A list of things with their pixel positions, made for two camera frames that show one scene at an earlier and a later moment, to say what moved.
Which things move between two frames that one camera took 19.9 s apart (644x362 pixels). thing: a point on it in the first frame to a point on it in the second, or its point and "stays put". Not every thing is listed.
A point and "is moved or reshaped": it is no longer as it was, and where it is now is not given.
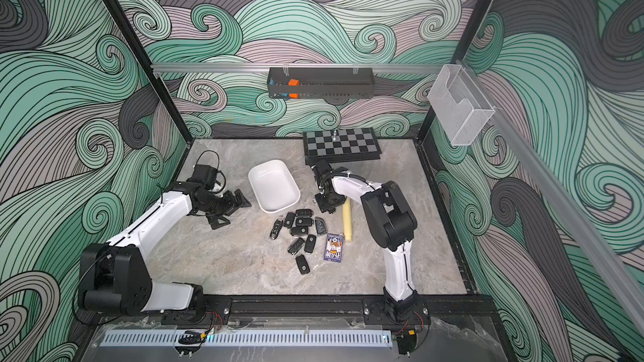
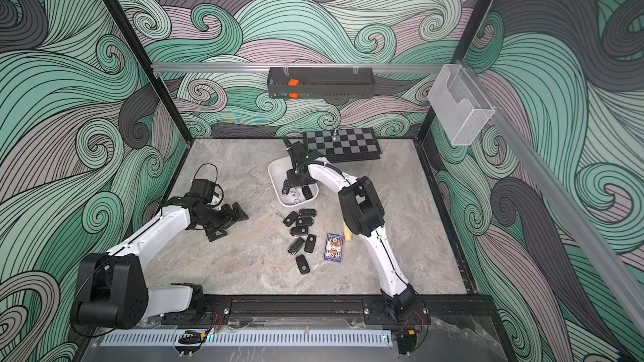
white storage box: [273, 185] is moved or reshaped
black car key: [289, 219] stays put
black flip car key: [296, 245] stays put
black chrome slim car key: [276, 229] to [286, 188]
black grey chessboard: [340, 144] stays put
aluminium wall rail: [203, 66] stays put
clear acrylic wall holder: [459, 105] stays put
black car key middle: [301, 221] stays put
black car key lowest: [303, 265] stays put
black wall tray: [320, 82] stays put
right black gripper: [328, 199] to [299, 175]
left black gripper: [231, 207] to [228, 215]
